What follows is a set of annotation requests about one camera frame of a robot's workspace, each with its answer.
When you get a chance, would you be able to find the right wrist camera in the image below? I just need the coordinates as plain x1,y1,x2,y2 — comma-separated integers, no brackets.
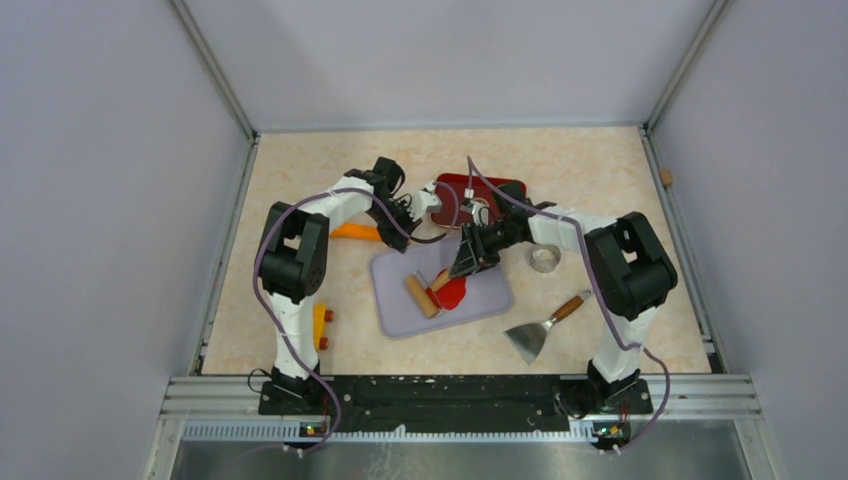
460,188,491,226

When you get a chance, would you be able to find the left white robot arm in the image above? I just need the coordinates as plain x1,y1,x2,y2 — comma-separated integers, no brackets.
254,157,442,414

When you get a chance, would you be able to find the metal scraper wooden handle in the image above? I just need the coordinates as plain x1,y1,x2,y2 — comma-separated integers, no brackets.
503,289,593,365

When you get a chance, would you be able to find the wooden dough roller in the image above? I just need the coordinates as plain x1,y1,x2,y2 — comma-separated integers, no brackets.
403,269,451,319

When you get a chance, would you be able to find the lavender plastic tray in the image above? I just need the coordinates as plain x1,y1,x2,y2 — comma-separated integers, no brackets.
370,236,513,339

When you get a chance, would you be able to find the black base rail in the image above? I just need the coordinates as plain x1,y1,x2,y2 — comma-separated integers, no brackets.
258,375,654,435

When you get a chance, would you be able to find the red dough lump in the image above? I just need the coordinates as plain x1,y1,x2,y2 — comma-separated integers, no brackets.
428,278,467,310

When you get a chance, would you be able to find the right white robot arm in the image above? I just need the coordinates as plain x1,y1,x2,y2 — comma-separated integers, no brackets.
449,181,678,412

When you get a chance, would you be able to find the orange plastic rolling pin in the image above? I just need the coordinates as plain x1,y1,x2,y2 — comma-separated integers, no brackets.
330,223,382,242

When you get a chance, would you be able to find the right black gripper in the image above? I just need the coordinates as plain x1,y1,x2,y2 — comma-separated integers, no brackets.
453,219,523,281

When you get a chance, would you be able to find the metal ring cutter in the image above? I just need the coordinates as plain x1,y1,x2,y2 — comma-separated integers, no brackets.
527,245,561,274

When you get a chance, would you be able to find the yellow toy car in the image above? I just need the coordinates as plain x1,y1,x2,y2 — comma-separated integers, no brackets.
312,302,335,351

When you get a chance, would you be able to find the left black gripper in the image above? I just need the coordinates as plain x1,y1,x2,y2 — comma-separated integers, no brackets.
366,200,422,253

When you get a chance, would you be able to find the dark red lacquer tray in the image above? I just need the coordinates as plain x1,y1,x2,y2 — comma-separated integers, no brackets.
430,173,503,228

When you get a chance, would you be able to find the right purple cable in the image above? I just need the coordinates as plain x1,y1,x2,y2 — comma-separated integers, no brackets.
465,155,672,455

